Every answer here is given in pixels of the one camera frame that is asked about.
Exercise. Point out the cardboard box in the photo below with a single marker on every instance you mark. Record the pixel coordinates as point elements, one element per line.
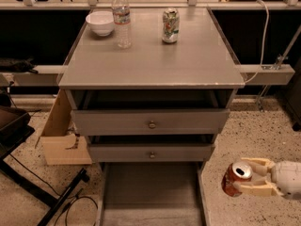
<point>61,144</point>

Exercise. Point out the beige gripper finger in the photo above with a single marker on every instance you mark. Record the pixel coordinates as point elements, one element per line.
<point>261,166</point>
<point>260,187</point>

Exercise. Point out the green white soda can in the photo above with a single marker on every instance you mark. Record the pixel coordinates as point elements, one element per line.
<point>171,25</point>

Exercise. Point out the grey top drawer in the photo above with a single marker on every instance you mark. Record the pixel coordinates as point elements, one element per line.
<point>131,112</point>

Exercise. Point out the grey drawer cabinet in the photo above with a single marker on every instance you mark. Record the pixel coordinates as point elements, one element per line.
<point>199,59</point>

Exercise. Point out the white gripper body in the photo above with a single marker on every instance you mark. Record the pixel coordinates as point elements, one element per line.
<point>287,177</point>

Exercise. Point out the red coke can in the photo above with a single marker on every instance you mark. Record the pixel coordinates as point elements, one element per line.
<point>237,172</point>

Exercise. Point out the grey bottom drawer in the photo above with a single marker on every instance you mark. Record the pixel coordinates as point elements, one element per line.
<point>151,194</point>

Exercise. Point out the white ceramic bowl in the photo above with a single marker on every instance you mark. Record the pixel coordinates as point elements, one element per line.
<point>100,22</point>

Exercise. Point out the black cloth bundle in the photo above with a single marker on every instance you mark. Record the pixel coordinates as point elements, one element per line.
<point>14,65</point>

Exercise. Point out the clear plastic water bottle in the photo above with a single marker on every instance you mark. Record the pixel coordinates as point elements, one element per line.
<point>122,21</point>

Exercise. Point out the grey middle drawer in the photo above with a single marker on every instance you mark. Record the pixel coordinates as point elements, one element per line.
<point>155,148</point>

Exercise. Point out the grey drawer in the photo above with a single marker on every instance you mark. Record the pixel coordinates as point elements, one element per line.
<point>151,194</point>
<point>131,112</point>
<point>155,148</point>

